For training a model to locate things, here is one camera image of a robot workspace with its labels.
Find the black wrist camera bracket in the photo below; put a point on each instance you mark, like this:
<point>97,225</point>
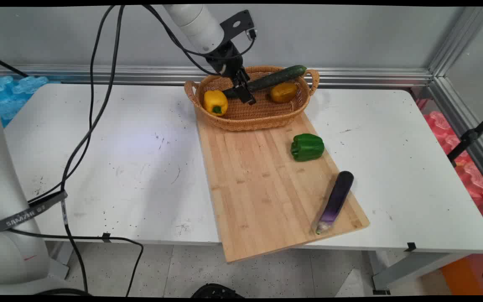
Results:
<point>237,23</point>

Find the black table edge clip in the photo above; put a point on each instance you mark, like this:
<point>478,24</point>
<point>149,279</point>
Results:
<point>106,237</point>
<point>410,246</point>

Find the woven wicker basket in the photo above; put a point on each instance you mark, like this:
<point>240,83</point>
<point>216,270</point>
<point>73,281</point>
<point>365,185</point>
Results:
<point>262,113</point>

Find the green bell pepper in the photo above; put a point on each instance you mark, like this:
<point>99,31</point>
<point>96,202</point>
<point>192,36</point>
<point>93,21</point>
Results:
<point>307,147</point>

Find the blue foam mat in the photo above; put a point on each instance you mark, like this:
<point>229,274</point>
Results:
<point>11,94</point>

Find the slanted aluminium side rail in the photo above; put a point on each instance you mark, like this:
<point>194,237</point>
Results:
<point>468,126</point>

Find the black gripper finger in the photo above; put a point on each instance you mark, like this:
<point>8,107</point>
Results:
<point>242,77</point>
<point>246,94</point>

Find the grey table leg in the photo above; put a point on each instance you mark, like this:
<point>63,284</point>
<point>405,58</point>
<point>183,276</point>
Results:
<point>413,268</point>

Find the dark green cucumber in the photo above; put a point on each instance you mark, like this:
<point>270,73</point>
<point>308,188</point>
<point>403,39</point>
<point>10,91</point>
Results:
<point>277,76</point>

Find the bamboo cutting board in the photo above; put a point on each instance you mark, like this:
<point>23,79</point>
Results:
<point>266,184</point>

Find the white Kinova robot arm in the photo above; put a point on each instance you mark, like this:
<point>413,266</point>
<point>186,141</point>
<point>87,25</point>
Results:
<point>195,25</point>

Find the aluminium frame corner post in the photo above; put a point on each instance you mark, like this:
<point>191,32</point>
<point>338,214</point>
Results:
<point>459,40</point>

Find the yellow bell pepper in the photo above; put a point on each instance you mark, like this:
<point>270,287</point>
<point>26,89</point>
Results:
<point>215,102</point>

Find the black round floor object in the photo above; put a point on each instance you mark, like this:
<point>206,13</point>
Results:
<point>216,290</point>

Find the orange floor mat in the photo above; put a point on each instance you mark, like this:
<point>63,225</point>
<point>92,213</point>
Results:
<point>463,277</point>

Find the black tripod stand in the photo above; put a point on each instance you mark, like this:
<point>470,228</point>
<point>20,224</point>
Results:
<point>470,136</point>

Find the orange yellow round vegetable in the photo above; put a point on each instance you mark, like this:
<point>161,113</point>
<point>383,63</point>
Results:
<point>284,92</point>

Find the purple eggplant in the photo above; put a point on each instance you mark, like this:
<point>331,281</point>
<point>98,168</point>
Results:
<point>337,199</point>

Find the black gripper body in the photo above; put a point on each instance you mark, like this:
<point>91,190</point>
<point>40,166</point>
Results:
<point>224,58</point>

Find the red foam mat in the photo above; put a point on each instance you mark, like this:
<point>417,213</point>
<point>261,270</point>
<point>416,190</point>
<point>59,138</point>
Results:
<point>474,178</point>

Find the horizontal aluminium frame rail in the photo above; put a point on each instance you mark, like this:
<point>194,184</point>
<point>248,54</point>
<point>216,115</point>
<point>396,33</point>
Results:
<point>350,76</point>

